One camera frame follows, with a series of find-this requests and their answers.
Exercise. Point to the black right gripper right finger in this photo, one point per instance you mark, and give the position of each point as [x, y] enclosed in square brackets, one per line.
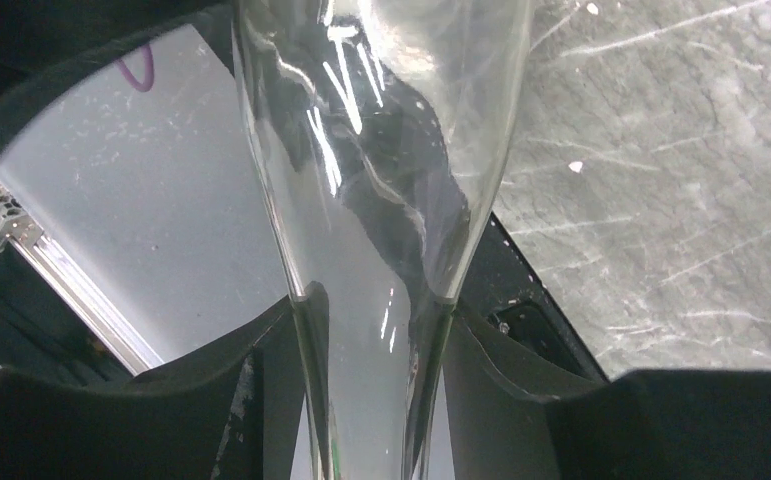
[515, 415]

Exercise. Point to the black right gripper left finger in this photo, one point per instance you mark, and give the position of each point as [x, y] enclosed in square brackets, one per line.
[229, 410]

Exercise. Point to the clear glass wine bottle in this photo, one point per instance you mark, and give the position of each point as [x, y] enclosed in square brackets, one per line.
[380, 132]

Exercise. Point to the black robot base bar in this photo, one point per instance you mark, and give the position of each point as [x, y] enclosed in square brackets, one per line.
[505, 289]

